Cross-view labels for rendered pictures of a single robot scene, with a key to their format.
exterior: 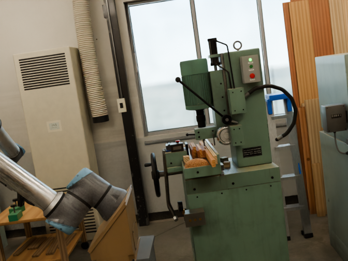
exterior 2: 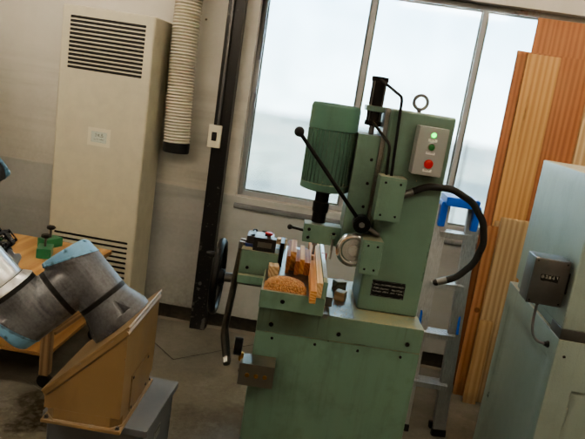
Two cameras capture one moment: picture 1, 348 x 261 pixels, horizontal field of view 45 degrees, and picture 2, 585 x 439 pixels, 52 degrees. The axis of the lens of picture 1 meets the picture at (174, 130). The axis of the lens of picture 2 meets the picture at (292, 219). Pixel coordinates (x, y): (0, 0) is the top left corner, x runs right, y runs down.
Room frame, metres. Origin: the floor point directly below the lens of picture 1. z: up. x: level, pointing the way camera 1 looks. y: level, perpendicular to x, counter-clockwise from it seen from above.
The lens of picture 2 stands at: (0.54, -0.12, 1.53)
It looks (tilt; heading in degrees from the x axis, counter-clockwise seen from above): 12 degrees down; 1
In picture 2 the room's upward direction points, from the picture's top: 9 degrees clockwise
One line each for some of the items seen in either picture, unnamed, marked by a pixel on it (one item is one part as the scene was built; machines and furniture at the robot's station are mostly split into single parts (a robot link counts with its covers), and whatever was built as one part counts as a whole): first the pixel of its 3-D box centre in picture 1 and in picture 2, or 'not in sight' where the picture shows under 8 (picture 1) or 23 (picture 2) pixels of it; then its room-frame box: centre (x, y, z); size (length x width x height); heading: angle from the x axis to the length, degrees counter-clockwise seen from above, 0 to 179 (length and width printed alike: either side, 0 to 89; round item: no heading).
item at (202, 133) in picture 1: (205, 133); (321, 234); (2.70, -0.20, 1.03); 0.14 x 0.07 x 0.09; 92
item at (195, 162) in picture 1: (196, 161); (285, 282); (2.41, -0.10, 0.92); 0.14 x 0.09 x 0.04; 92
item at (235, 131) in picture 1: (235, 134); (369, 254); (2.55, -0.37, 1.02); 0.09 x 0.07 x 0.12; 2
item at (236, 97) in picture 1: (236, 100); (388, 198); (2.55, -0.40, 1.23); 0.09 x 0.08 x 0.15; 92
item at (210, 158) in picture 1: (206, 152); (312, 266); (2.63, -0.18, 0.92); 0.67 x 0.02 x 0.04; 2
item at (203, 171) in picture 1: (190, 161); (280, 273); (2.66, -0.07, 0.87); 0.61 x 0.30 x 0.06; 2
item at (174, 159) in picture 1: (176, 157); (259, 258); (2.65, 0.01, 0.92); 0.15 x 0.13 x 0.09; 2
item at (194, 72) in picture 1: (196, 84); (330, 147); (2.70, -0.18, 1.35); 0.18 x 0.18 x 0.31
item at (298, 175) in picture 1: (286, 165); (439, 314); (3.34, -0.85, 0.58); 0.27 x 0.25 x 1.16; 179
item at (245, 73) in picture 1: (250, 69); (428, 151); (2.57, -0.50, 1.40); 0.10 x 0.06 x 0.16; 92
